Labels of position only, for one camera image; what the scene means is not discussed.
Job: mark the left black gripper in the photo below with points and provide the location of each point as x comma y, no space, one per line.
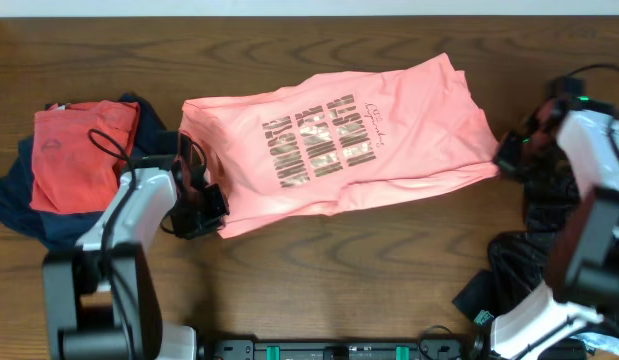
218,214

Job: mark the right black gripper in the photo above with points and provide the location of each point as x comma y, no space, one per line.
505,156

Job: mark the pink printed t-shirt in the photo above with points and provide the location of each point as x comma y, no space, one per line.
342,141

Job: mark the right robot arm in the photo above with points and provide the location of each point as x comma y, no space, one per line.
581,278

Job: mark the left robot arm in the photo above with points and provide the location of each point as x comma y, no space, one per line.
99,295

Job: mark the black patterned garment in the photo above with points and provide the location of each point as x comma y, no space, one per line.
517,258

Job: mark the folded orange red shirt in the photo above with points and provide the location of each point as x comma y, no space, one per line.
71,174

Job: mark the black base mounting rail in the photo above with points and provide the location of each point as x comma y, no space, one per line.
429,348

